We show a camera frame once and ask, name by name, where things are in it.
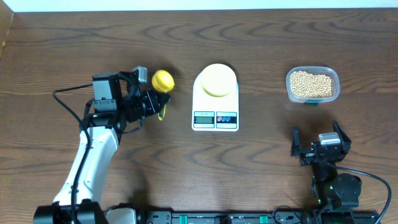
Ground white digital kitchen scale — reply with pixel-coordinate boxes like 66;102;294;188
192;73;239;132

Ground clear plastic container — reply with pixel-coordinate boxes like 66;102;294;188
286;66;340;104

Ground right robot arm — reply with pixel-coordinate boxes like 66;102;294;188
290;121;362;224

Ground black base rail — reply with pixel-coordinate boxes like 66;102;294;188
146;210;382;224

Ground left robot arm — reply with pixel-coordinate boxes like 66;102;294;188
33;67;175;223

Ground soybeans in container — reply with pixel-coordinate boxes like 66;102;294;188
289;71;332;98

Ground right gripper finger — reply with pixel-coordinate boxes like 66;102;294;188
290;126;301;156
332;120;351;145

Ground pale yellow bowl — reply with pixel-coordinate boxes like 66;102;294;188
200;63;237;97

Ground yellow measuring scoop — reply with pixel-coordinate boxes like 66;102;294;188
152;70;175;121

